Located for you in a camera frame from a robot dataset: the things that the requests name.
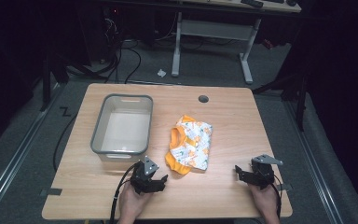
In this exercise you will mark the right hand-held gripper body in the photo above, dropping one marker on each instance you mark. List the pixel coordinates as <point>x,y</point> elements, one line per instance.
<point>262,174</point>

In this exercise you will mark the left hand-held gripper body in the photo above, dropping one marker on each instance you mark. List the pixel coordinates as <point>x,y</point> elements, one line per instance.
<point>141,179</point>

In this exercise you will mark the person's left hand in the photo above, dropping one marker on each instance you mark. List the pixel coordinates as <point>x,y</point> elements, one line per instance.
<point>132,203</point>

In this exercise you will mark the grey tape strip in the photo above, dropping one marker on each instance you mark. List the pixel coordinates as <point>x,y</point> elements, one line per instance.
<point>285,187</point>

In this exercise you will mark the orange patterned baby garment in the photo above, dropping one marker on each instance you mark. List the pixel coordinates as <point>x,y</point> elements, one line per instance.
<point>191,144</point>

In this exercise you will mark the grey plastic storage bin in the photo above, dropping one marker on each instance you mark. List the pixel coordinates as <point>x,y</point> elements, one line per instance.
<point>122,132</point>

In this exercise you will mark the black metal stand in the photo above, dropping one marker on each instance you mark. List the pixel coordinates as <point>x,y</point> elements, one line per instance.
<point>46,84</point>
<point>301,96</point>

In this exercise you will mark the black tape strip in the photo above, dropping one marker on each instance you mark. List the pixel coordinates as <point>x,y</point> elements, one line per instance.
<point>53,191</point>

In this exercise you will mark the crumpled white paper scrap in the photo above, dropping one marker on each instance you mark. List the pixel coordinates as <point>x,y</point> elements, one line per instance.
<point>161,73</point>

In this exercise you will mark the light wooden desk top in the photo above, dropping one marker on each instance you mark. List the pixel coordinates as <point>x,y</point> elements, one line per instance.
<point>273,6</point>

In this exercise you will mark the black remote control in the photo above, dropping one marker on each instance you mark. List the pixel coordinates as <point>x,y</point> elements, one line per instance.
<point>252,3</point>

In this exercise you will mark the metal floor rail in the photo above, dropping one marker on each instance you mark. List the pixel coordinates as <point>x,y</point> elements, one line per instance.
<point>12,161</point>
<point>315,168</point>

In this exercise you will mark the white metal desk frame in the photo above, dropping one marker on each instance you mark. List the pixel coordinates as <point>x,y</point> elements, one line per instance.
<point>214,30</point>

